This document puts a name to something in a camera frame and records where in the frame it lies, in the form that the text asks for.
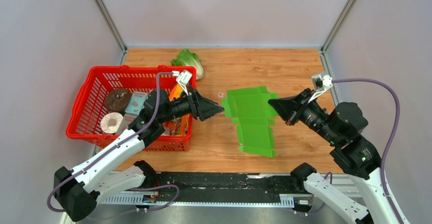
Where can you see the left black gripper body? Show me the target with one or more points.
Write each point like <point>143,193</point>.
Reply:
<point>192,101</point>

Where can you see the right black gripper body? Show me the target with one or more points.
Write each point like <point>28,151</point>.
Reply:
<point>308,114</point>

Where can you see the green paper box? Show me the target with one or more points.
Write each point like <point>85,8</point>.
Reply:
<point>253,117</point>

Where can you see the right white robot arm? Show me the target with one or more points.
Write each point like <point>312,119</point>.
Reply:
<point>353,153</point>

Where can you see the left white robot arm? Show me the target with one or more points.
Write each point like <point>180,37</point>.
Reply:
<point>79,190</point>

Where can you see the teal small box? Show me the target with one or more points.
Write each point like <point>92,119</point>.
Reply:
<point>136,103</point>

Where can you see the grey pink flat box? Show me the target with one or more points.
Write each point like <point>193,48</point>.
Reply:
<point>127,119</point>

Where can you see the orange yellow carton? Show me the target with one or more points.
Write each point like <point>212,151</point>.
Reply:
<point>178,126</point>

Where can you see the green lettuce head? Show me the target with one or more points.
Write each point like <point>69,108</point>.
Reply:
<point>187,58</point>

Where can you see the brown round bread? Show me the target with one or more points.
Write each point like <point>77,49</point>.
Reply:
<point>117,100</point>

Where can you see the white toilet paper roll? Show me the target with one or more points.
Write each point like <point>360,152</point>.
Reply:
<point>111,122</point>

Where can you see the red plastic basket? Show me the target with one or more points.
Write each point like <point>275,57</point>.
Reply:
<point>88,109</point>

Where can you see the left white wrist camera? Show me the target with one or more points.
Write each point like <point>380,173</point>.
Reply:
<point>182,79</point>

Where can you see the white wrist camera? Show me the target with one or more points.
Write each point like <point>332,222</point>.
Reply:
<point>322,83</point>
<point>182,79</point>

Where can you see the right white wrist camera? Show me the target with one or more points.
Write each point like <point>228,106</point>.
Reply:
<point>322,83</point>

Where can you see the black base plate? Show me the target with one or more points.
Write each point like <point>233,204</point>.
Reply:
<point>226,188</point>

